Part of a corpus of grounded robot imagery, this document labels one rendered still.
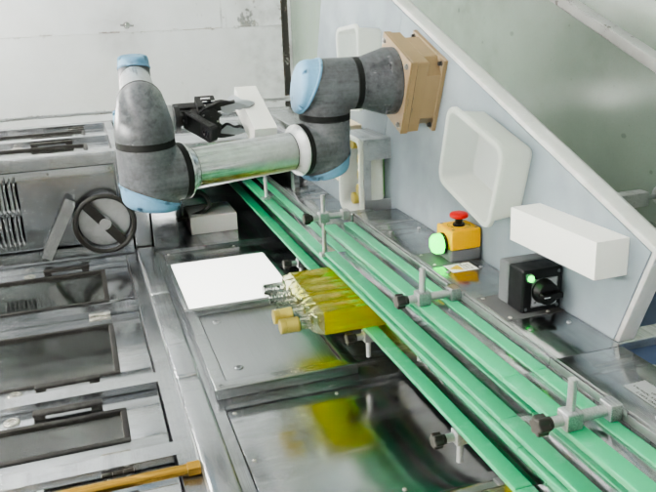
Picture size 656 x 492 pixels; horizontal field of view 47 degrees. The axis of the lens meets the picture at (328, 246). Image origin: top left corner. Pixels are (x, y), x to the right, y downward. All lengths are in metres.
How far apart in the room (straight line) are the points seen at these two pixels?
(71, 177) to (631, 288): 1.96
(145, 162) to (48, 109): 3.97
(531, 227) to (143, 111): 0.75
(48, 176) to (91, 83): 2.74
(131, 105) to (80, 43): 3.90
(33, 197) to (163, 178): 1.27
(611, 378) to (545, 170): 0.41
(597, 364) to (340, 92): 0.81
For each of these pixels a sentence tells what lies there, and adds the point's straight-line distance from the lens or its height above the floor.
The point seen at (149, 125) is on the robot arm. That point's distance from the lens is 1.48.
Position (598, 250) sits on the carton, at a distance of 1.21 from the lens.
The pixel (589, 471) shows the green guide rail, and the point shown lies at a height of 0.92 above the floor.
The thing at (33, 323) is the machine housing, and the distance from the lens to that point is 2.31.
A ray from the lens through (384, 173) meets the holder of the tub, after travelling 2.03.
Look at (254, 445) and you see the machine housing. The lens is 1.58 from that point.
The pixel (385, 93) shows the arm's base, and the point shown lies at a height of 0.88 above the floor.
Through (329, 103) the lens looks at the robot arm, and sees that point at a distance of 1.66.
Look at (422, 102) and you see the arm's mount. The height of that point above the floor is 0.80.
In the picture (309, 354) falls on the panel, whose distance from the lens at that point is 1.84.
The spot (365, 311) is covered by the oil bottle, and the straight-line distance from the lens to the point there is 1.72.
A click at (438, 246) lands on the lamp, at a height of 0.85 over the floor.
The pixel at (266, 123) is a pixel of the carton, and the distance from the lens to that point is 1.96.
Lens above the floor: 1.52
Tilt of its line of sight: 17 degrees down
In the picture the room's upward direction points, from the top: 98 degrees counter-clockwise
